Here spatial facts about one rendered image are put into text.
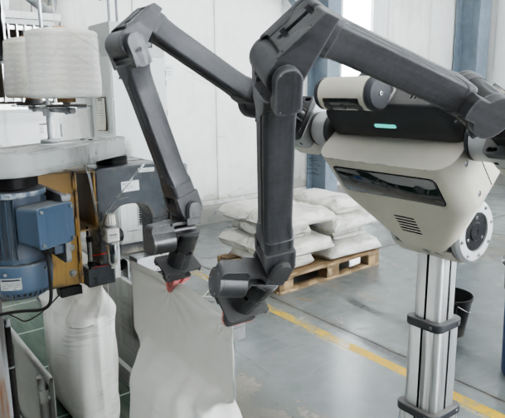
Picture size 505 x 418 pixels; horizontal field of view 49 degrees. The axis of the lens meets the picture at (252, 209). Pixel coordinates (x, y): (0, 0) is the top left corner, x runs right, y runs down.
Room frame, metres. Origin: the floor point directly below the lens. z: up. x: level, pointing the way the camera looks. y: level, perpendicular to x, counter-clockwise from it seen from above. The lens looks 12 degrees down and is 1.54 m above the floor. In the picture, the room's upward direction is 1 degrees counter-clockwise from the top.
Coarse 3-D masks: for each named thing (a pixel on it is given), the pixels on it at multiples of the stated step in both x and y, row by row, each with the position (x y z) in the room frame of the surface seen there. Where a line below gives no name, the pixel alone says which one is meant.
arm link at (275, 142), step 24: (288, 72) 0.75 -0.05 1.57; (264, 96) 0.81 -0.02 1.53; (288, 96) 0.77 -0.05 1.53; (264, 120) 0.82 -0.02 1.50; (288, 120) 0.82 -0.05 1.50; (264, 144) 0.84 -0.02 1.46; (288, 144) 0.85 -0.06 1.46; (264, 168) 0.86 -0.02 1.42; (288, 168) 0.87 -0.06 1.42; (264, 192) 0.89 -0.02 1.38; (288, 192) 0.90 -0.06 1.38; (264, 216) 0.91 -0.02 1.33; (288, 216) 0.92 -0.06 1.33; (264, 240) 0.93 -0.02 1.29; (288, 240) 0.94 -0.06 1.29; (264, 264) 0.96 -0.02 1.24
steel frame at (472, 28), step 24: (288, 0) 7.04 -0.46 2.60; (336, 0) 7.20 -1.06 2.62; (480, 0) 8.99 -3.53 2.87; (456, 24) 9.30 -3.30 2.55; (480, 24) 9.00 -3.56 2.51; (456, 48) 9.33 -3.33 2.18; (480, 48) 9.03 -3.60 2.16; (312, 72) 7.44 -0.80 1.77; (336, 72) 7.22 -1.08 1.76; (480, 72) 9.06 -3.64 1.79; (312, 168) 7.45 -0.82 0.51
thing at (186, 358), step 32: (160, 288) 1.37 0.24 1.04; (160, 320) 1.38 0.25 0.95; (192, 320) 1.24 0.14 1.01; (160, 352) 1.36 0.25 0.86; (192, 352) 1.25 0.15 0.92; (224, 352) 1.12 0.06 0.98; (160, 384) 1.28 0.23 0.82; (192, 384) 1.21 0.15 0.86; (224, 384) 1.13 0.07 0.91; (160, 416) 1.24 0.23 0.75; (192, 416) 1.18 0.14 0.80; (224, 416) 1.19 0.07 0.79
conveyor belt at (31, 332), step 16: (16, 304) 2.94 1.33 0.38; (32, 304) 2.94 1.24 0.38; (16, 320) 2.72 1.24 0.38; (32, 320) 2.72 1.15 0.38; (32, 336) 2.53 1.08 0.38; (32, 352) 2.35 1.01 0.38; (48, 368) 2.20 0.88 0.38; (128, 400) 1.94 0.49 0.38; (64, 416) 1.84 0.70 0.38; (128, 416) 1.83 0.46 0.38
